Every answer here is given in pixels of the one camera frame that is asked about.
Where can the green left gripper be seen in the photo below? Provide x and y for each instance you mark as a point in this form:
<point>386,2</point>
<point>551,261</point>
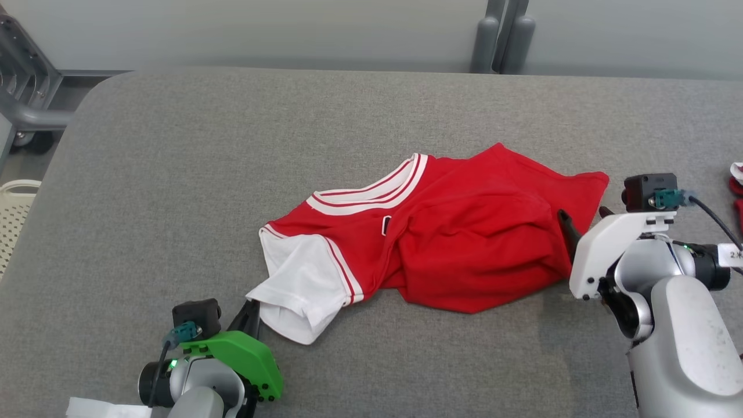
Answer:
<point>244,354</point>

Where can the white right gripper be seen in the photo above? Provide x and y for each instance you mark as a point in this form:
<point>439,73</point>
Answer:
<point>598,249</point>

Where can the red white jersey shirt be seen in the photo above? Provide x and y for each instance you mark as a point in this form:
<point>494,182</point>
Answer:
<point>464,244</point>

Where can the red shorts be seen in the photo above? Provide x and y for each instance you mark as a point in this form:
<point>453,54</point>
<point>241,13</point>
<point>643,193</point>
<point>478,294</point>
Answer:
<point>738,186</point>

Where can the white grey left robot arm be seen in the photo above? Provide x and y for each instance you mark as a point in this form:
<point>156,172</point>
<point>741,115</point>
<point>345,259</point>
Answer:
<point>197,400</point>

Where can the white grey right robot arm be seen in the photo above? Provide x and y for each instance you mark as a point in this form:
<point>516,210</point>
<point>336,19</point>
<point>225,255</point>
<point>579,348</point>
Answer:
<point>685,348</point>

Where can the cream laundry basket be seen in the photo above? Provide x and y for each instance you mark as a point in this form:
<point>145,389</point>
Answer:
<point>14,226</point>

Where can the black caster wheel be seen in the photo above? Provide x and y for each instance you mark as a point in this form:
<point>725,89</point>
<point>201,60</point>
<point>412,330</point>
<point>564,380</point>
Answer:
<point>32,142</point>

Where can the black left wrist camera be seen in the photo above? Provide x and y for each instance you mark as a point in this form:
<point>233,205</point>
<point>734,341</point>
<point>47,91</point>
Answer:
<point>197,316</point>

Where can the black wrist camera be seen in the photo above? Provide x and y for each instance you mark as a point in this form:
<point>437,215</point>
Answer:
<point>197,316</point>
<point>644,191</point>

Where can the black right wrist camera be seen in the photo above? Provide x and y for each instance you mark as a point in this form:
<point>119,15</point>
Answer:
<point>644,191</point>

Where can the grey partition post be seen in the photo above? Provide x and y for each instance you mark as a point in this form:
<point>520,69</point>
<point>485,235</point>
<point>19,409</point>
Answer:
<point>519,46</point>
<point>484,46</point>

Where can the grey metal cart frame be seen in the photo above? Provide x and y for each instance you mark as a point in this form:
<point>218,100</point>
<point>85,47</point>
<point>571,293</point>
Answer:
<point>35,116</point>

